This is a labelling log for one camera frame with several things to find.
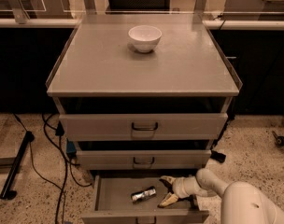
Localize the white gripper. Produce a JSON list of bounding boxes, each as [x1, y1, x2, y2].
[[158, 175, 199, 208]]

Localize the silver redbull can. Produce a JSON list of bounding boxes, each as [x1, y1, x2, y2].
[[131, 186, 157, 203]]

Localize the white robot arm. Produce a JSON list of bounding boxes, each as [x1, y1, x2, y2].
[[159, 168, 284, 224]]

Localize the grey bottom drawer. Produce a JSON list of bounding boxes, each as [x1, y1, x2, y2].
[[82, 174, 209, 224]]

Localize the grey drawer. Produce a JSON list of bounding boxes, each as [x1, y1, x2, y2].
[[82, 174, 209, 224], [77, 150, 211, 170], [59, 113, 227, 141]]

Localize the grey top drawer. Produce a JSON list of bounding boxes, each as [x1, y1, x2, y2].
[[59, 113, 227, 141]]

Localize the grey middle drawer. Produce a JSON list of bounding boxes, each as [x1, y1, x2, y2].
[[77, 150, 211, 170]]

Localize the grey drawer cabinet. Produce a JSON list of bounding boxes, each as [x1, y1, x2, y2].
[[47, 14, 241, 177]]

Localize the blue box behind cabinet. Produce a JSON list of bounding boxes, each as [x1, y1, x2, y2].
[[65, 140, 77, 159]]

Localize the black caster wheel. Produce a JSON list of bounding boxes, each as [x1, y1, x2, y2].
[[272, 132, 284, 147]]

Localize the white ceramic bowl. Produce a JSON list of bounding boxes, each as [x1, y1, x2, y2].
[[128, 25, 162, 53]]

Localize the black metal floor bar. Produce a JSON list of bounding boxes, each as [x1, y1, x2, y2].
[[0, 131, 35, 200]]

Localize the black mesh chair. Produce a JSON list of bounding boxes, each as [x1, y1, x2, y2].
[[106, 0, 170, 13]]

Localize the black floor cable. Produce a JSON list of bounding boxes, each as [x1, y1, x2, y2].
[[12, 113, 93, 224]]

